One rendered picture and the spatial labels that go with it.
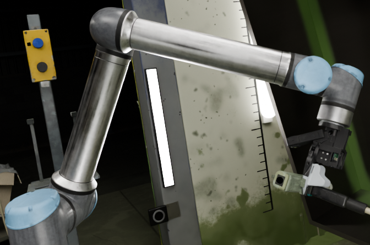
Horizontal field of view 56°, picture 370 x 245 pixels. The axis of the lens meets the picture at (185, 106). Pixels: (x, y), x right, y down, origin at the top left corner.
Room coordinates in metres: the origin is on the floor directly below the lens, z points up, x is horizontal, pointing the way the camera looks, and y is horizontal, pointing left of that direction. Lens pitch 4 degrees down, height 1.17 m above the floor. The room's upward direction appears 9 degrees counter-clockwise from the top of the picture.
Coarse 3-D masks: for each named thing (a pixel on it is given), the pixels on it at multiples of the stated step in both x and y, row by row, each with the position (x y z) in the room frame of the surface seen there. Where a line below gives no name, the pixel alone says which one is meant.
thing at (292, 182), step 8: (272, 176) 0.95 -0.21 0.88; (280, 176) 0.91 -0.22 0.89; (288, 176) 0.90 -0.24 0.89; (296, 176) 0.93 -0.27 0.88; (280, 184) 0.90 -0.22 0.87; (288, 184) 0.89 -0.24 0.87; (296, 184) 0.93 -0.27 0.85; (304, 184) 0.95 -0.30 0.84; (296, 192) 0.96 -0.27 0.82; (312, 192) 0.95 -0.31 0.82; (320, 192) 0.93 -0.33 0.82; (328, 192) 0.92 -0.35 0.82; (336, 192) 0.92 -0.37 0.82; (328, 200) 0.92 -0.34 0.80; (336, 200) 0.91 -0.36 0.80; (344, 200) 0.89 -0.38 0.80; (352, 200) 0.89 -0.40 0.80; (352, 208) 0.88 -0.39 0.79; (360, 208) 0.87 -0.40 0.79
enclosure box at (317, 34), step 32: (256, 0) 1.48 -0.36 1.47; (288, 0) 1.55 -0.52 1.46; (320, 0) 1.52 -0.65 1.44; (352, 0) 1.39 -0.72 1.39; (256, 32) 1.47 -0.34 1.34; (288, 32) 1.54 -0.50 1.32; (320, 32) 1.58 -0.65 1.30; (352, 32) 1.44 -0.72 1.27; (352, 64) 1.48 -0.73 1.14; (288, 96) 1.52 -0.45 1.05; (288, 128) 1.51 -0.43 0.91; (320, 128) 1.59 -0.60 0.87; (352, 128) 1.59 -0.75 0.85; (352, 160) 1.66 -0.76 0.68; (352, 192) 1.65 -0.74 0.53; (320, 224) 1.46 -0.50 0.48; (352, 224) 1.43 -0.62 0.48
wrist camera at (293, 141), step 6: (312, 132) 0.99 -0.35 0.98; (318, 132) 0.98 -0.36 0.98; (288, 138) 1.03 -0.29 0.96; (294, 138) 1.02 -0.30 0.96; (300, 138) 1.01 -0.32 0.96; (306, 138) 1.00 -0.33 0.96; (312, 138) 0.99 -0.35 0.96; (318, 138) 0.98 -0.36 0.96; (288, 144) 1.02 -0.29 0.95; (294, 144) 1.01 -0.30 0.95; (300, 144) 1.02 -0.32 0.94; (306, 144) 1.03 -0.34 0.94
